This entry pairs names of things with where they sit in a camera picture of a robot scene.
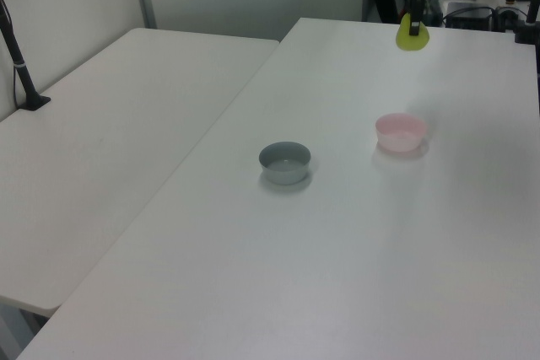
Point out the white side table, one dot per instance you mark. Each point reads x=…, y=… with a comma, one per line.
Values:
x=105, y=145

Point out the grey bowl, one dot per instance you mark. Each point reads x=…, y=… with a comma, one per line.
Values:
x=283, y=172

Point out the dark green case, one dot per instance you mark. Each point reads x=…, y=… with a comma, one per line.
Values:
x=433, y=10

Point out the black equipment box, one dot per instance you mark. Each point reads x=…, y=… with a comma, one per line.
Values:
x=468, y=16

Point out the green pear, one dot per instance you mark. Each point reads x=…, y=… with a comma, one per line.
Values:
x=404, y=41

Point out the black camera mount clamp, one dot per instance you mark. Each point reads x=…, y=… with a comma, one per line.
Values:
x=525, y=31

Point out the pink bowl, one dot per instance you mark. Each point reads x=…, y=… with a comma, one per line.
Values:
x=398, y=143

